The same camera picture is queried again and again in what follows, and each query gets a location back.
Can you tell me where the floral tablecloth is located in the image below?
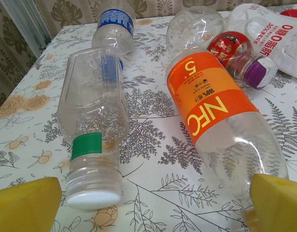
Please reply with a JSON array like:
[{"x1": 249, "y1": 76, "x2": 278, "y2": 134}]
[{"x1": 0, "y1": 9, "x2": 297, "y2": 232}]

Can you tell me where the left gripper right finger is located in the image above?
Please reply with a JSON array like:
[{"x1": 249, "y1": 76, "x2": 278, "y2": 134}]
[{"x1": 249, "y1": 173, "x2": 297, "y2": 232}]

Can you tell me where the clear bottle blue white-text label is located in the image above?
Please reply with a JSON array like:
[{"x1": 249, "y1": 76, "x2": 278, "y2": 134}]
[{"x1": 91, "y1": 0, "x2": 137, "y2": 58}]

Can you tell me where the aluminium frame post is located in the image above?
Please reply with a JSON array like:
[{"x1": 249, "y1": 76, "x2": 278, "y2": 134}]
[{"x1": 0, "y1": 0, "x2": 53, "y2": 53}]

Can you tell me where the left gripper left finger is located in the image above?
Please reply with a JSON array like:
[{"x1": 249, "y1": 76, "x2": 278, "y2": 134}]
[{"x1": 0, "y1": 176, "x2": 62, "y2": 232}]

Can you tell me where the clear unlabelled plastic bottle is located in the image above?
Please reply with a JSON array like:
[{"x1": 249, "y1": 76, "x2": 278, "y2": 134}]
[{"x1": 166, "y1": 5, "x2": 225, "y2": 55}]

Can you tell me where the clear bottle green label white cap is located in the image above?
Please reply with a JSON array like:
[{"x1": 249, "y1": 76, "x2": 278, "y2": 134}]
[{"x1": 57, "y1": 46, "x2": 130, "y2": 210}]

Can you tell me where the clear bottle red cap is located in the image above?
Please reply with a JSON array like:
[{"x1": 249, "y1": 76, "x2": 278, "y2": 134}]
[{"x1": 280, "y1": 9, "x2": 297, "y2": 19}]

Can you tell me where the small red label bottle purple band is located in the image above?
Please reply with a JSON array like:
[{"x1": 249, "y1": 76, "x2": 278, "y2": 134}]
[{"x1": 206, "y1": 30, "x2": 279, "y2": 90}]

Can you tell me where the orange NFC label juice bottle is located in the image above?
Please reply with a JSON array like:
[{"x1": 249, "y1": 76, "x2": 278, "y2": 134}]
[{"x1": 164, "y1": 47, "x2": 290, "y2": 232}]

